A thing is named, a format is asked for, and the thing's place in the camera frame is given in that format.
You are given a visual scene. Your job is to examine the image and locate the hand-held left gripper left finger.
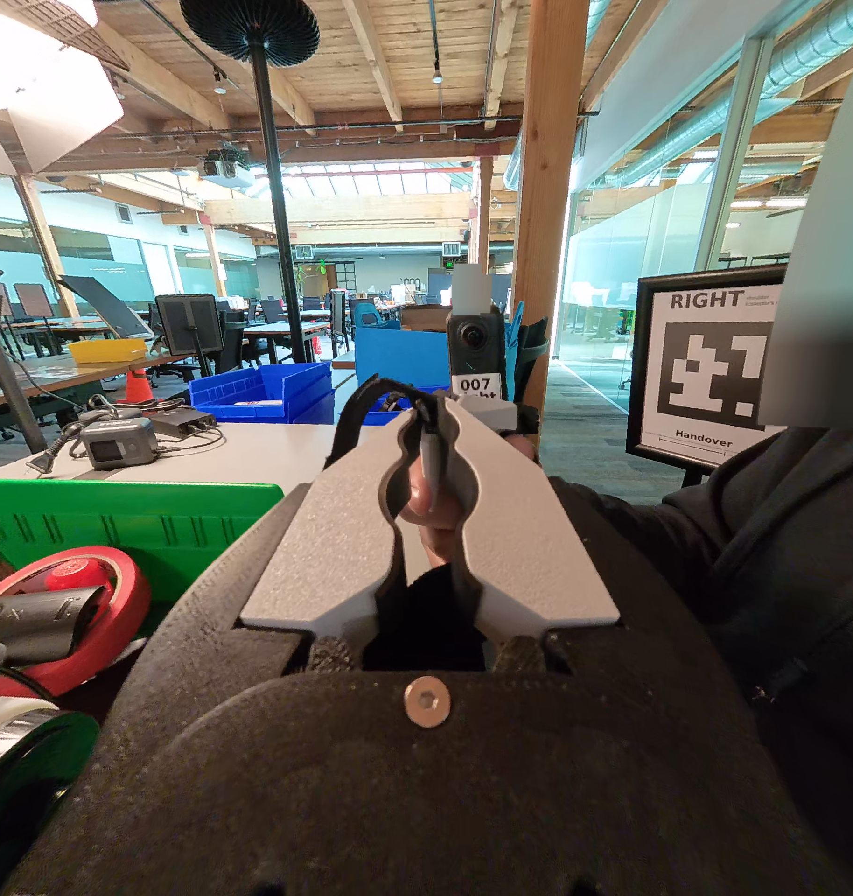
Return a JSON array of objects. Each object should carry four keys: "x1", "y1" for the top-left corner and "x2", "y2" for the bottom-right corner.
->
[{"x1": 239, "y1": 416, "x2": 422, "y2": 655}]

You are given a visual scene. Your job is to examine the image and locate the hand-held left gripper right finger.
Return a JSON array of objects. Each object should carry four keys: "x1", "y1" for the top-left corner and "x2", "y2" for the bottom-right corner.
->
[{"x1": 437, "y1": 395, "x2": 622, "y2": 648}]

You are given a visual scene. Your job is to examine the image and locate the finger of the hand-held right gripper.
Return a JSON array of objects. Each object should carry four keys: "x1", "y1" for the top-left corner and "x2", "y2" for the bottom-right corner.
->
[{"x1": 455, "y1": 398, "x2": 521, "y2": 434}]

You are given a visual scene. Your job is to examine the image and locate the black strap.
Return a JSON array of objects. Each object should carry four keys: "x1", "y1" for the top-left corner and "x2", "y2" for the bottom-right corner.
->
[{"x1": 325, "y1": 374, "x2": 451, "y2": 488}]

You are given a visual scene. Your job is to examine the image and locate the green plastic bin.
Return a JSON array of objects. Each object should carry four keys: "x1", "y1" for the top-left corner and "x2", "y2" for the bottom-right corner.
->
[{"x1": 0, "y1": 478, "x2": 286, "y2": 896}]

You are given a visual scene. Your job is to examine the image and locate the person's right forearm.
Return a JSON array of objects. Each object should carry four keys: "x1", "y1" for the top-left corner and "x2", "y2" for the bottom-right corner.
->
[{"x1": 545, "y1": 426, "x2": 853, "y2": 896}]

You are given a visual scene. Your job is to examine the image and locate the person's right hand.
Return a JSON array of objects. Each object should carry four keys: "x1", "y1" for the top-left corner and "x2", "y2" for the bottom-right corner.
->
[{"x1": 403, "y1": 427, "x2": 541, "y2": 565}]

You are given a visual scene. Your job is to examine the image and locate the blue plastic bin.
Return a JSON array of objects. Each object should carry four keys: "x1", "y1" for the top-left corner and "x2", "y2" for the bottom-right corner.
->
[
  {"x1": 188, "y1": 360, "x2": 335, "y2": 425},
  {"x1": 363, "y1": 388, "x2": 450, "y2": 427}
]

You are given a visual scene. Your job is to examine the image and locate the grey metal device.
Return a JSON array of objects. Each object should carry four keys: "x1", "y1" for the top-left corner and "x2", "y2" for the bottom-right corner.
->
[
  {"x1": 139, "y1": 405, "x2": 219, "y2": 439},
  {"x1": 78, "y1": 416, "x2": 163, "y2": 471}
]

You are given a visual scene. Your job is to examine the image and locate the red round tool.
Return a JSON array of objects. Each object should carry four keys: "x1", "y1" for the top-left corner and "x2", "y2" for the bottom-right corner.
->
[{"x1": 0, "y1": 545, "x2": 156, "y2": 700}]

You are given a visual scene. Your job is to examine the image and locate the black monitor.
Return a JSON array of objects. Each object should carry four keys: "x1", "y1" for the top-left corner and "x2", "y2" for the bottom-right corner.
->
[{"x1": 153, "y1": 293, "x2": 226, "y2": 361}]

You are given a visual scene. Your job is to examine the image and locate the yellow box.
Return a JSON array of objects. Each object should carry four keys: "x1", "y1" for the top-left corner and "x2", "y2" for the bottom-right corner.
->
[{"x1": 64, "y1": 336, "x2": 152, "y2": 366}]

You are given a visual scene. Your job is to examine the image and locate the ceiling projector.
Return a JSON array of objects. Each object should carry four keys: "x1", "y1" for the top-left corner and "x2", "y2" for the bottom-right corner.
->
[{"x1": 199, "y1": 146, "x2": 257, "y2": 191}]

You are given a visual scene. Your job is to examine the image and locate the wooden workbench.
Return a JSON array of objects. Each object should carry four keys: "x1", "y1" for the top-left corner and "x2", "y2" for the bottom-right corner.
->
[{"x1": 0, "y1": 349, "x2": 192, "y2": 415}]

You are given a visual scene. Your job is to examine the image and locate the grey laptop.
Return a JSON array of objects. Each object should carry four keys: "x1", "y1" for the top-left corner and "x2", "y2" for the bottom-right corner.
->
[{"x1": 55, "y1": 273, "x2": 156, "y2": 338}]

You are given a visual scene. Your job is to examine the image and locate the silver metal stand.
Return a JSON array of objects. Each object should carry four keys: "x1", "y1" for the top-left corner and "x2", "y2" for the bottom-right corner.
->
[{"x1": 0, "y1": 300, "x2": 51, "y2": 453}]

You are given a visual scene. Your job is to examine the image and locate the white cylinder with black cap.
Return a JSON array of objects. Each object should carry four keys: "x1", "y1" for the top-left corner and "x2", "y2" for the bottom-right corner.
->
[{"x1": 0, "y1": 692, "x2": 101, "y2": 876}]

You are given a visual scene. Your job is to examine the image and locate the black round lamp stand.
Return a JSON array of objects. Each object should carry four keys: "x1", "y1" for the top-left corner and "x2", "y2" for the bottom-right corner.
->
[{"x1": 178, "y1": 0, "x2": 321, "y2": 366}]

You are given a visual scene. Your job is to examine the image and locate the black cylindrical handle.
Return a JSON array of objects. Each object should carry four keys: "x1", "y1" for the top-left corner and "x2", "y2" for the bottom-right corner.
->
[{"x1": 0, "y1": 584, "x2": 107, "y2": 667}]

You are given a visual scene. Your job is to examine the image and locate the large silver air duct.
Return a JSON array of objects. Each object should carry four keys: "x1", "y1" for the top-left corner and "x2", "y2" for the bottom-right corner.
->
[{"x1": 601, "y1": 0, "x2": 853, "y2": 191}]

